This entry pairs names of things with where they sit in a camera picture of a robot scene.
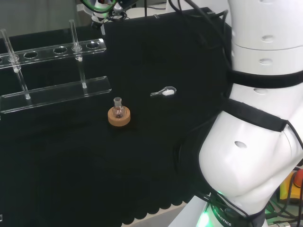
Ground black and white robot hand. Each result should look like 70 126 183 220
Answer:
80 0 127 28

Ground clear acrylic funnel stand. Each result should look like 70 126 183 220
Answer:
0 19 113 114

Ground small round-bottom glass flask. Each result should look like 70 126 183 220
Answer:
113 96 125 119

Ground glass weighing funnel with powder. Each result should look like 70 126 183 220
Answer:
150 86 178 98

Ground black cloth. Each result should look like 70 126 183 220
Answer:
0 7 235 226

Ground yellow stop button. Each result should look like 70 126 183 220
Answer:
280 166 303 204

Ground cork ring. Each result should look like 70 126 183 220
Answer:
107 106 132 127

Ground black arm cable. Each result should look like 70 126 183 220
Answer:
183 0 234 71

